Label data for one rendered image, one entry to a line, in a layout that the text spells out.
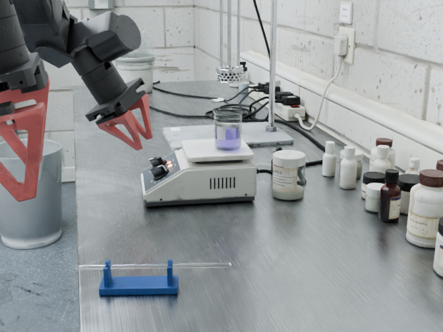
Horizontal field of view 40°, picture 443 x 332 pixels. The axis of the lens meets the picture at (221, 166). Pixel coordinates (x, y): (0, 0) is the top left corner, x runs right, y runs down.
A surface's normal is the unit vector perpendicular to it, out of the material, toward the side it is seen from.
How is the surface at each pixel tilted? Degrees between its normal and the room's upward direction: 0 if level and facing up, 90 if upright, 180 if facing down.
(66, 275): 0
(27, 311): 0
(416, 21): 90
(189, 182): 90
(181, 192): 90
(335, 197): 0
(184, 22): 90
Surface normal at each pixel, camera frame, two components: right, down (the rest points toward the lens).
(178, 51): 0.23, 0.29
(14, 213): -0.07, 0.36
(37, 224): 0.51, 0.32
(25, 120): 0.28, 0.61
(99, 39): 0.00, 0.91
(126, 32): 0.80, -0.25
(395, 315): 0.00, -0.96
